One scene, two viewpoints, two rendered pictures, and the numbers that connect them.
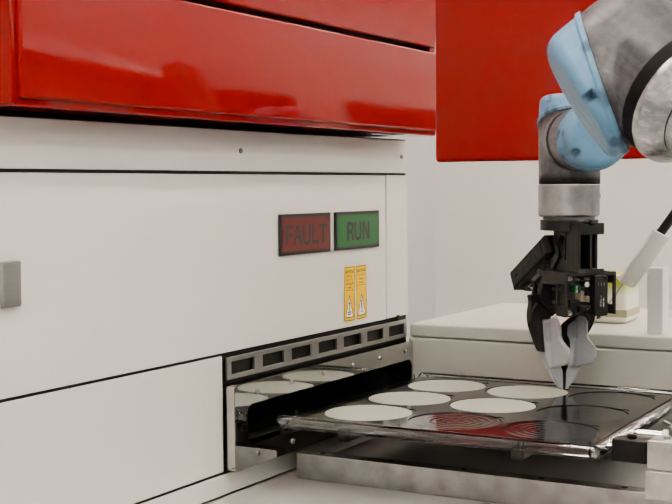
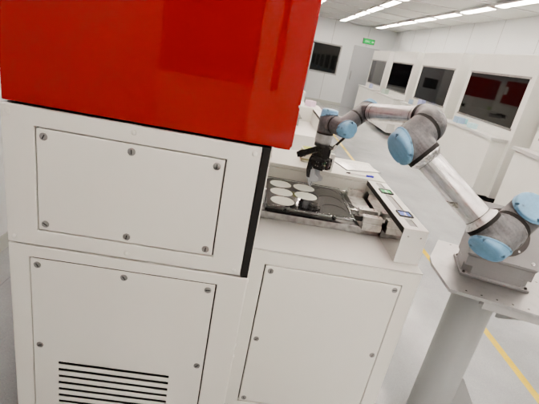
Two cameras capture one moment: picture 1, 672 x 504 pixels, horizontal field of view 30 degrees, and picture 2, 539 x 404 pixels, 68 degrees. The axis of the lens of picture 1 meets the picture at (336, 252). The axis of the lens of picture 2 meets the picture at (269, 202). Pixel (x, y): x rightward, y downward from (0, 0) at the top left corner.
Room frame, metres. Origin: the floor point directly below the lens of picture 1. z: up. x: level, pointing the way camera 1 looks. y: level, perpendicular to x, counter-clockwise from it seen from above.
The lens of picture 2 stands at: (0.17, 0.86, 1.46)
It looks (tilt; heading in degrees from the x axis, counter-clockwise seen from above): 21 degrees down; 326
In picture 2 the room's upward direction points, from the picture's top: 11 degrees clockwise
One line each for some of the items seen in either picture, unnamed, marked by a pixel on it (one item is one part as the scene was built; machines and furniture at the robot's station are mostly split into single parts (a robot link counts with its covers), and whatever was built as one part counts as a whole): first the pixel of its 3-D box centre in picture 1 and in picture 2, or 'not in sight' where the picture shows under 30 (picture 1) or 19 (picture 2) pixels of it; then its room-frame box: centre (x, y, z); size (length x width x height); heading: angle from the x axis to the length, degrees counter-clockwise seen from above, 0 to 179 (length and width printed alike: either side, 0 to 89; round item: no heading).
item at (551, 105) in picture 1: (569, 139); (328, 121); (1.55, -0.29, 1.21); 0.09 x 0.08 x 0.11; 1
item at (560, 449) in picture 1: (428, 436); (310, 212); (1.29, -0.09, 0.90); 0.37 x 0.01 x 0.01; 60
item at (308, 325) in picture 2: not in sight; (303, 284); (1.47, -0.31, 0.41); 0.97 x 0.64 x 0.82; 150
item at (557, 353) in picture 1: (559, 354); (313, 178); (1.54, -0.28, 0.95); 0.06 x 0.03 x 0.09; 20
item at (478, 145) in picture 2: not in sight; (497, 125); (3.67, -5.39, 1.00); 1.80 x 1.08 x 2.00; 150
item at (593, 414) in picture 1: (492, 407); (305, 196); (1.45, -0.18, 0.90); 0.34 x 0.34 x 0.01; 60
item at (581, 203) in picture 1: (571, 203); (323, 139); (1.55, -0.29, 1.13); 0.08 x 0.08 x 0.05
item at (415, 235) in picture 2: not in sight; (389, 217); (1.21, -0.46, 0.89); 0.55 x 0.09 x 0.14; 150
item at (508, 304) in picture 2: not in sight; (484, 288); (0.83, -0.65, 0.75); 0.45 x 0.44 x 0.13; 44
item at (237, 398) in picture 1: (330, 397); not in sight; (1.54, 0.01, 0.89); 0.44 x 0.02 x 0.10; 150
